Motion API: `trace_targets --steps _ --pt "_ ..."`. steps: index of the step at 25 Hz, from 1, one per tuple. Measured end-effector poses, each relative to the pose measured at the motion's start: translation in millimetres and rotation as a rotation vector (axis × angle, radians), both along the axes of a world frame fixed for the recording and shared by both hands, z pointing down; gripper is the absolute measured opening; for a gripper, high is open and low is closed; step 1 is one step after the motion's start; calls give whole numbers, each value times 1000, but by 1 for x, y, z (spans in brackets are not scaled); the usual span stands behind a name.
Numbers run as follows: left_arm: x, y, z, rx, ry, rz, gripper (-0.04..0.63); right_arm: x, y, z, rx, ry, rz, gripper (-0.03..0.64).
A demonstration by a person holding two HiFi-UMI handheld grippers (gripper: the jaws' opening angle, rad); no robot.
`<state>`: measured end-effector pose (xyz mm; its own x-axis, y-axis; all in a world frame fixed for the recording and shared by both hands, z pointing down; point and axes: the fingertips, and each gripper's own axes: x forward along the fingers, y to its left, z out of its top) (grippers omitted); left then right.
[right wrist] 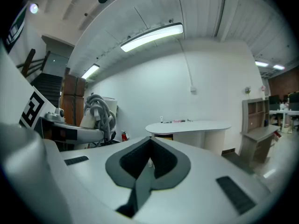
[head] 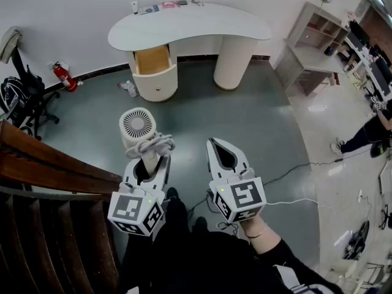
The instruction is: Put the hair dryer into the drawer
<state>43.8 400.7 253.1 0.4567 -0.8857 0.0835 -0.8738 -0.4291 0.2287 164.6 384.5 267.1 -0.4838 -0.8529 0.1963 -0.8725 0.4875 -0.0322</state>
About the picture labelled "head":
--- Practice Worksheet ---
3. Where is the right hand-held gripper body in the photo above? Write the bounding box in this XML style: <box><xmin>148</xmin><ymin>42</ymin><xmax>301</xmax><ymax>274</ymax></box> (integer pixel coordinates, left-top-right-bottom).
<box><xmin>209</xmin><ymin>167</ymin><xmax>267</xmax><ymax>224</ymax></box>

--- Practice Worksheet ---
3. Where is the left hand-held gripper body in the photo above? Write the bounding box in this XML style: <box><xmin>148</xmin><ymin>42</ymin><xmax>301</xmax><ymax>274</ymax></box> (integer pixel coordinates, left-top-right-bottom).
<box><xmin>107</xmin><ymin>182</ymin><xmax>167</xmax><ymax>242</ymax></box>

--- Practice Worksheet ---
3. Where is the white hair dryer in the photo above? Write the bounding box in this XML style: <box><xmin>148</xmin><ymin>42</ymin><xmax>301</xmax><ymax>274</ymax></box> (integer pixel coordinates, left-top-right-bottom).
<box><xmin>118</xmin><ymin>107</ymin><xmax>176</xmax><ymax>177</ymax></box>

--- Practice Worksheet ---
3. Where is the cream large drawer wooden inside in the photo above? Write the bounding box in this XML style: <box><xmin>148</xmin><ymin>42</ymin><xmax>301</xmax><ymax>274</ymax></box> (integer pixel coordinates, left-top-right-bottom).
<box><xmin>131</xmin><ymin>43</ymin><xmax>179</xmax><ymax>103</ymax></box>

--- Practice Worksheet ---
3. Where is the person's right forearm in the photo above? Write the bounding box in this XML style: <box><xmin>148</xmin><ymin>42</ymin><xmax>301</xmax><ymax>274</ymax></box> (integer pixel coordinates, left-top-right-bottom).
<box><xmin>241</xmin><ymin>214</ymin><xmax>345</xmax><ymax>294</ymax></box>

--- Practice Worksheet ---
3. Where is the person's left forearm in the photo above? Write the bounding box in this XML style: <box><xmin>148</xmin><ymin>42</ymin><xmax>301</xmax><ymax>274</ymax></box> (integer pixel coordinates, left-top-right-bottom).
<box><xmin>118</xmin><ymin>230</ymin><xmax>157</xmax><ymax>294</ymax></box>

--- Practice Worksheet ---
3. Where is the black right shoe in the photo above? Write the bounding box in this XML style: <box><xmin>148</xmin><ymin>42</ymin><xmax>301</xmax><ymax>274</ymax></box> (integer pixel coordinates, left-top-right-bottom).
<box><xmin>194</xmin><ymin>216</ymin><xmax>209</xmax><ymax>232</ymax></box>

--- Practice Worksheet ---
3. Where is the person's left leg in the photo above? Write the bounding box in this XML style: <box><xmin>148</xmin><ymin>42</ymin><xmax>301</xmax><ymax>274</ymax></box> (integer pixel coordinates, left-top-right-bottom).
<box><xmin>153</xmin><ymin>196</ymin><xmax>197</xmax><ymax>294</ymax></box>

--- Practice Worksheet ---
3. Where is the person's leg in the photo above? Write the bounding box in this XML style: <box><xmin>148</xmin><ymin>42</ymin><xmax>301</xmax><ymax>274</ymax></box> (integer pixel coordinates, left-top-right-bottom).
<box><xmin>153</xmin><ymin>196</ymin><xmax>197</xmax><ymax>294</ymax></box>
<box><xmin>189</xmin><ymin>228</ymin><xmax>276</xmax><ymax>294</ymax></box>

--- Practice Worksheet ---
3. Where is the person's right leg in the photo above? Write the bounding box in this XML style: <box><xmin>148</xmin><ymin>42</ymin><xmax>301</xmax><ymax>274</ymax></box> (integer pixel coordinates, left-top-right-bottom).
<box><xmin>189</xmin><ymin>228</ymin><xmax>276</xmax><ymax>294</ymax></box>

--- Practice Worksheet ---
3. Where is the wooden stair railing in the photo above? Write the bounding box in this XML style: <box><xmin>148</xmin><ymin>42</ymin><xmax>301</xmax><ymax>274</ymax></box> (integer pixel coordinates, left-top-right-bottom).
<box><xmin>0</xmin><ymin>119</ymin><xmax>123</xmax><ymax>294</ymax></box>

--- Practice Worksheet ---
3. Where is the clear plastic water bottle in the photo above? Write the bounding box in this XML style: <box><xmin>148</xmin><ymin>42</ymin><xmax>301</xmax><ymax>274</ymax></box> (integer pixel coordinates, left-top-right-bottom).
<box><xmin>117</xmin><ymin>80</ymin><xmax>138</xmax><ymax>98</ymax></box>

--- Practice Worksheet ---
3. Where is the red fire extinguisher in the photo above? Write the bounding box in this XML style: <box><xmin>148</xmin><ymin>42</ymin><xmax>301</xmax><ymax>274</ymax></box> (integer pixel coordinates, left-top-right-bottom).
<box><xmin>51</xmin><ymin>61</ymin><xmax>79</xmax><ymax>93</ymax></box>

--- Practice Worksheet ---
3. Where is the black folded stand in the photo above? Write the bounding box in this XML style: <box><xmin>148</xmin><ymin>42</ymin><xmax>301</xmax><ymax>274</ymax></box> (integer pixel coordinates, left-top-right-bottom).
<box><xmin>342</xmin><ymin>220</ymin><xmax>370</xmax><ymax>260</ymax></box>

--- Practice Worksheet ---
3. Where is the grey shelf unit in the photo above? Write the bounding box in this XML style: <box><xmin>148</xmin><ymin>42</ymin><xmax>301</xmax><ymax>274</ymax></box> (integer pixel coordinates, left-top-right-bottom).
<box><xmin>274</xmin><ymin>1</ymin><xmax>352</xmax><ymax>97</ymax></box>

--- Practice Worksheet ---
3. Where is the black office chair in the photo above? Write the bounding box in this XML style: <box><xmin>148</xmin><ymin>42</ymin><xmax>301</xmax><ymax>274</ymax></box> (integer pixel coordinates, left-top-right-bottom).
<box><xmin>9</xmin><ymin>46</ymin><xmax>61</xmax><ymax>140</ymax></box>

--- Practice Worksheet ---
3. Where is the white curved desk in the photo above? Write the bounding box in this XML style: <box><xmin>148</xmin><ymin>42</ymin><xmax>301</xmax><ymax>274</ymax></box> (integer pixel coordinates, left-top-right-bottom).
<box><xmin>107</xmin><ymin>2</ymin><xmax>273</xmax><ymax>91</ymax></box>

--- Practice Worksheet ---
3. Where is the small black swivel chair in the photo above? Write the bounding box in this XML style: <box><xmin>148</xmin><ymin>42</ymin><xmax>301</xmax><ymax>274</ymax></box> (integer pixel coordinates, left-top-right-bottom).
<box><xmin>379</xmin><ymin>203</ymin><xmax>392</xmax><ymax>229</ymax></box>

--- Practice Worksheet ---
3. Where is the white long desk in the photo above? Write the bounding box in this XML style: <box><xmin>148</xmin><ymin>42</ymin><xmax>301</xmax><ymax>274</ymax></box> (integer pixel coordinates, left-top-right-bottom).
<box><xmin>344</xmin><ymin>35</ymin><xmax>392</xmax><ymax>102</ymax></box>

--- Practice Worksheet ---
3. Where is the grey cloth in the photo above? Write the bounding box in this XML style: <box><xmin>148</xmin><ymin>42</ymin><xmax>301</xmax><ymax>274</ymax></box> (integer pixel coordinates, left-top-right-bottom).
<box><xmin>0</xmin><ymin>26</ymin><xmax>23</xmax><ymax>64</ymax></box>

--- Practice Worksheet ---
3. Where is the gold bracelet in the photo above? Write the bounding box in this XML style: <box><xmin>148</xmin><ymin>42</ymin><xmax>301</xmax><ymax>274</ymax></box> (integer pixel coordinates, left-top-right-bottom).
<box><xmin>246</xmin><ymin>224</ymin><xmax>269</xmax><ymax>239</ymax></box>

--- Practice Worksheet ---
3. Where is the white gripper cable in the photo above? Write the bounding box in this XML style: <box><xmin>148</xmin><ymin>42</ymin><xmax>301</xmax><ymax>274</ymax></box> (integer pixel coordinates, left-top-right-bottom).
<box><xmin>265</xmin><ymin>198</ymin><xmax>373</xmax><ymax>223</ymax></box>

